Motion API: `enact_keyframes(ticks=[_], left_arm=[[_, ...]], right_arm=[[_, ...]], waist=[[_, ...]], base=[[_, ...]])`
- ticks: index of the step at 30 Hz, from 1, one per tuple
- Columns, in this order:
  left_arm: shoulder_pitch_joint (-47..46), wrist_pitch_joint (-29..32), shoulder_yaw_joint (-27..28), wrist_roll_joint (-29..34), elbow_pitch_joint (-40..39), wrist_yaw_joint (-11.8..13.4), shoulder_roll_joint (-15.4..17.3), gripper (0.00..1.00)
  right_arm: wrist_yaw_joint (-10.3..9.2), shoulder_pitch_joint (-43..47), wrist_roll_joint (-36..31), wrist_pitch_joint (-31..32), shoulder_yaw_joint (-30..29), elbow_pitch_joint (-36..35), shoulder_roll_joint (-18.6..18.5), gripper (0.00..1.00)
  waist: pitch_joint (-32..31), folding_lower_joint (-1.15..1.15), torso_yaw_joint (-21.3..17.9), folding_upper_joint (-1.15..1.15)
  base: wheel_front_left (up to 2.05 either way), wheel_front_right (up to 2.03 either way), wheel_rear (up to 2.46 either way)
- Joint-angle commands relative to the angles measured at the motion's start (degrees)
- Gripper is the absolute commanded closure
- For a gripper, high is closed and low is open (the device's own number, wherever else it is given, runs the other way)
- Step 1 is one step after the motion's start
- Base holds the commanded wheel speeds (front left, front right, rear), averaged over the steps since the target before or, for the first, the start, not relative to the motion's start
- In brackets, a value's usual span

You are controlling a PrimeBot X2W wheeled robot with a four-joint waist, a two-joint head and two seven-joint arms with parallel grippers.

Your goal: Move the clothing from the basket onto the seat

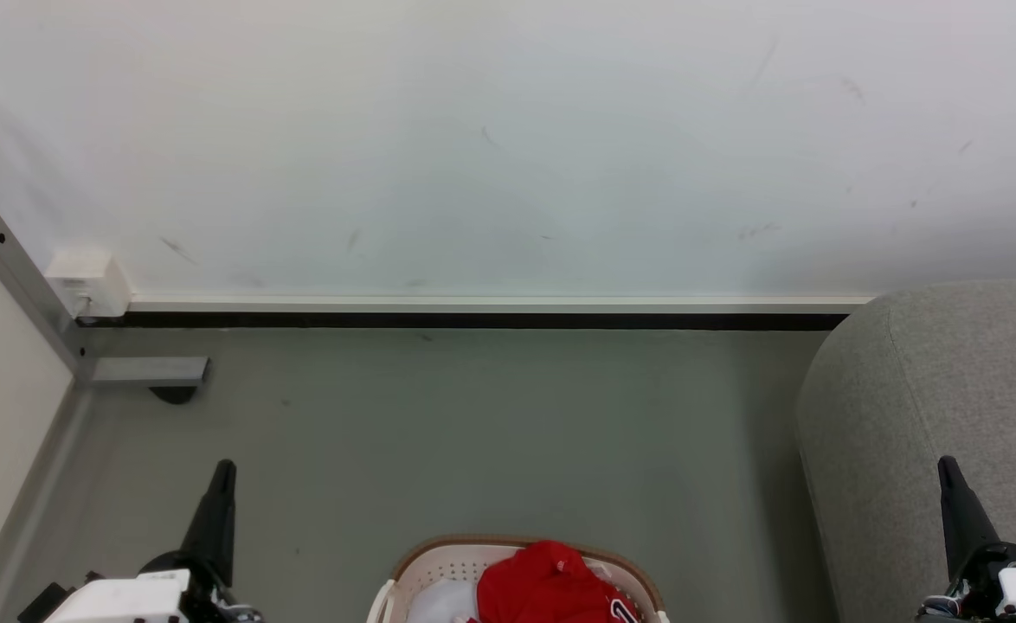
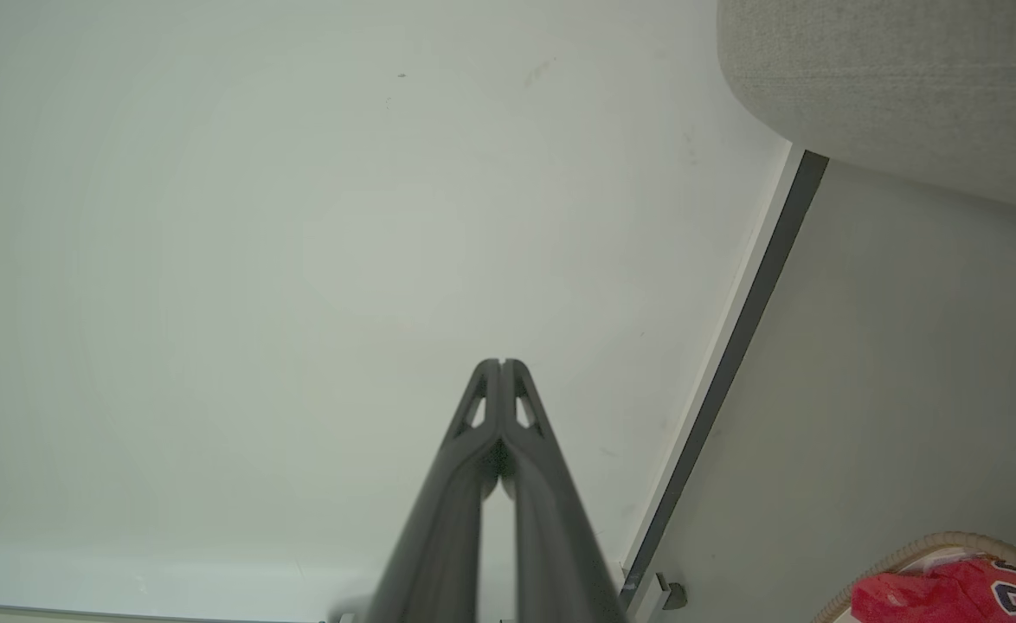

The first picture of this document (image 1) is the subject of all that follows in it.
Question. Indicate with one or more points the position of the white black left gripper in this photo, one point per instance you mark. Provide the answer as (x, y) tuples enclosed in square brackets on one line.
[(127, 599)]

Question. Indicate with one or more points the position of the red garment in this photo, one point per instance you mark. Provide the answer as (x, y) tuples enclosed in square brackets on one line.
[(543, 588)]

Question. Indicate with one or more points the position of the grey fabric sofa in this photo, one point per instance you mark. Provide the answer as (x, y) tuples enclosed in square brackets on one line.
[(932, 415)]

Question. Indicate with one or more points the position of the white cloth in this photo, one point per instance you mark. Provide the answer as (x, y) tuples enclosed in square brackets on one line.
[(440, 604)]

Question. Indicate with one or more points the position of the black caster wheel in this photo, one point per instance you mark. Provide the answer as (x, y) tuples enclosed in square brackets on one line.
[(175, 395)]

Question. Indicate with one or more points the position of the beige plastic laundry basket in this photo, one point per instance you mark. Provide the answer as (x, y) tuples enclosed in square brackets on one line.
[(439, 567)]

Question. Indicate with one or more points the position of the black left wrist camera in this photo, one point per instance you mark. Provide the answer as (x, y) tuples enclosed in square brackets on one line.
[(41, 604)]

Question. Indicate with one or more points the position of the white wall socket box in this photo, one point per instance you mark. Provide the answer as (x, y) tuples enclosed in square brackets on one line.
[(88, 281)]

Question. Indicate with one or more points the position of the grey metal frame post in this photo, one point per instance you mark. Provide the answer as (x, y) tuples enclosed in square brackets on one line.
[(23, 277)]

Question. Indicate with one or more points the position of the white black wall baseboard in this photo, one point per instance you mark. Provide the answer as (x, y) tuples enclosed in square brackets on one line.
[(473, 313)]

